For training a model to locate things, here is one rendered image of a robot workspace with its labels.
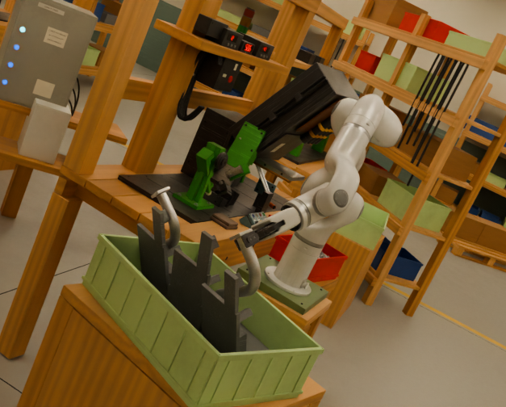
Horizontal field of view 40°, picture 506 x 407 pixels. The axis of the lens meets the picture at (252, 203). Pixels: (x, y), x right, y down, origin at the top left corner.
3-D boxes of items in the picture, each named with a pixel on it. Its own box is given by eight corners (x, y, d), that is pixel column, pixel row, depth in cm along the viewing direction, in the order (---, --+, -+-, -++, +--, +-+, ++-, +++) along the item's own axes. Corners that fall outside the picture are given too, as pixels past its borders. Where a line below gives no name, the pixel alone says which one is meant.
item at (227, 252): (324, 240, 392) (336, 216, 388) (183, 279, 257) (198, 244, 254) (303, 228, 397) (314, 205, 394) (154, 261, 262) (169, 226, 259)
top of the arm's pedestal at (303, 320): (328, 309, 273) (332, 301, 273) (303, 330, 244) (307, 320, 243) (259, 270, 283) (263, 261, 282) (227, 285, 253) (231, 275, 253)
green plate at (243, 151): (248, 176, 320) (271, 136, 321) (242, 172, 313) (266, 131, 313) (228, 165, 325) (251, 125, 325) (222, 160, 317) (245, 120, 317)
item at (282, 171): (303, 182, 333) (305, 177, 332) (289, 183, 318) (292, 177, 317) (236, 147, 347) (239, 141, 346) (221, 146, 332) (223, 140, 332)
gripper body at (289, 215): (278, 208, 190) (246, 224, 184) (297, 199, 182) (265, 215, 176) (290, 232, 190) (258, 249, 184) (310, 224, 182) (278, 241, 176)
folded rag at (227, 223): (208, 218, 288) (211, 211, 287) (219, 218, 294) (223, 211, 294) (226, 230, 283) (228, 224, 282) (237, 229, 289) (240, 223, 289)
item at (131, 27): (246, 171, 411) (315, 14, 387) (78, 174, 277) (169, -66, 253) (233, 164, 414) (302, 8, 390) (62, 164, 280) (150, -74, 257)
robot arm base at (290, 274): (317, 291, 266) (340, 250, 261) (296, 300, 250) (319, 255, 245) (278, 266, 274) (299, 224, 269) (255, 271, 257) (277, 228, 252)
